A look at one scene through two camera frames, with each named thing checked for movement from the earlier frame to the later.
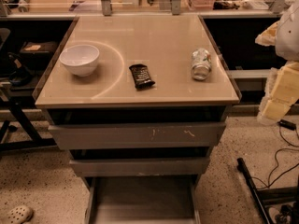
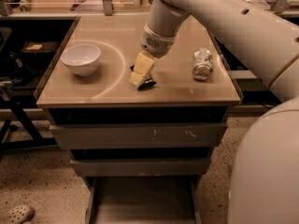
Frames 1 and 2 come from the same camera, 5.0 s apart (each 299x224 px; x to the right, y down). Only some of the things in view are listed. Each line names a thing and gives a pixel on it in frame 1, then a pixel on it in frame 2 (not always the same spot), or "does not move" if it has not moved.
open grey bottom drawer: [142, 200] does not move
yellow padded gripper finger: [281, 91] to [154, 44]
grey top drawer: [134, 136] does not move
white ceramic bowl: [80, 59] does not move
